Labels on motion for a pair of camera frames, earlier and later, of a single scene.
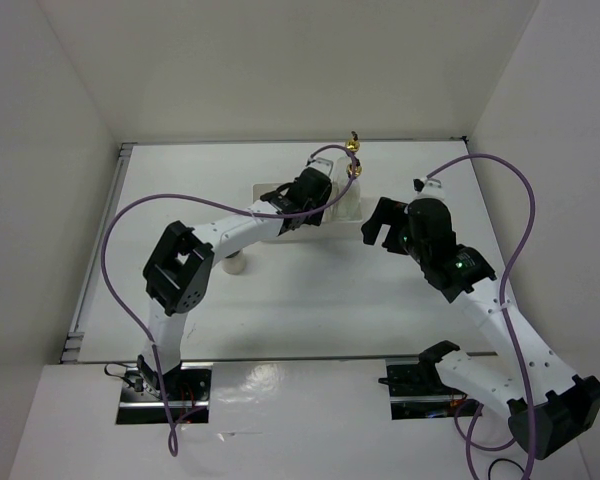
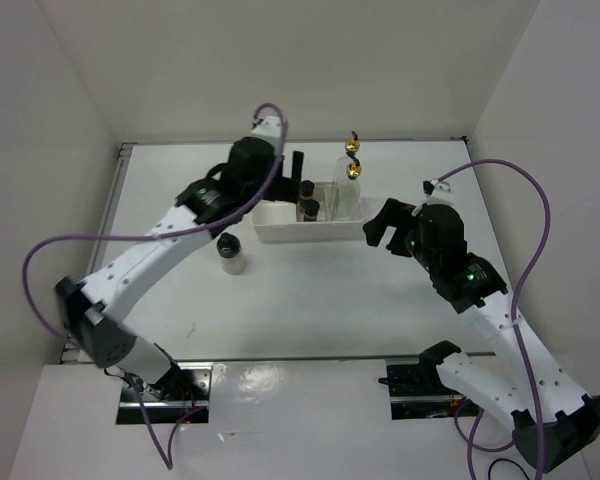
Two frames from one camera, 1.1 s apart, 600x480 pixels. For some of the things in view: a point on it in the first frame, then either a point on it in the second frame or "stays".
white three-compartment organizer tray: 331,230 stays
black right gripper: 391,212 stays
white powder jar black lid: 235,263 stays
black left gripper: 316,217 to 287,189
